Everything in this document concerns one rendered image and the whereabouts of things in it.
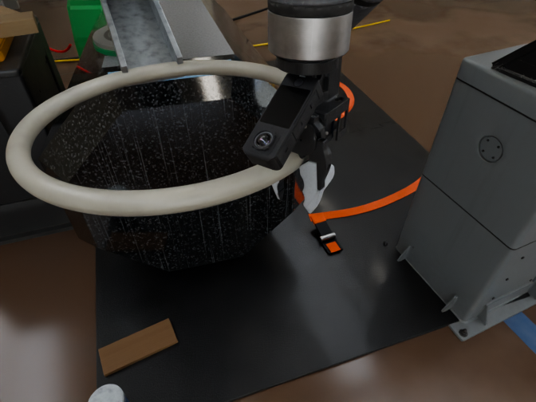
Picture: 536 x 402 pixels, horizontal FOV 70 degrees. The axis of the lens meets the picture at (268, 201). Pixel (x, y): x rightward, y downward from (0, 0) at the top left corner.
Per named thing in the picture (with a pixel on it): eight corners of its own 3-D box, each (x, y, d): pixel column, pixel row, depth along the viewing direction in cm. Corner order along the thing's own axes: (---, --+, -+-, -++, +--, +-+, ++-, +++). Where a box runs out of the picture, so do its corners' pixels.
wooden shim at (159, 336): (104, 376, 125) (104, 375, 124) (99, 351, 132) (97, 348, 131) (178, 342, 134) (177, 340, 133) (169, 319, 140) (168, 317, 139)
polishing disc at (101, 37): (158, 52, 103) (157, 47, 103) (81, 50, 104) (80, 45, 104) (176, 25, 119) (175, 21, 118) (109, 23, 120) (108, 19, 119)
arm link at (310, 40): (325, 23, 35) (245, 9, 40) (321, 75, 38) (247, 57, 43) (368, 5, 41) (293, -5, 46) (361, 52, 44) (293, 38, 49)
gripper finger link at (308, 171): (344, 200, 55) (340, 141, 51) (322, 222, 52) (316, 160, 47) (325, 195, 57) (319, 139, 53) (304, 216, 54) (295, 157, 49)
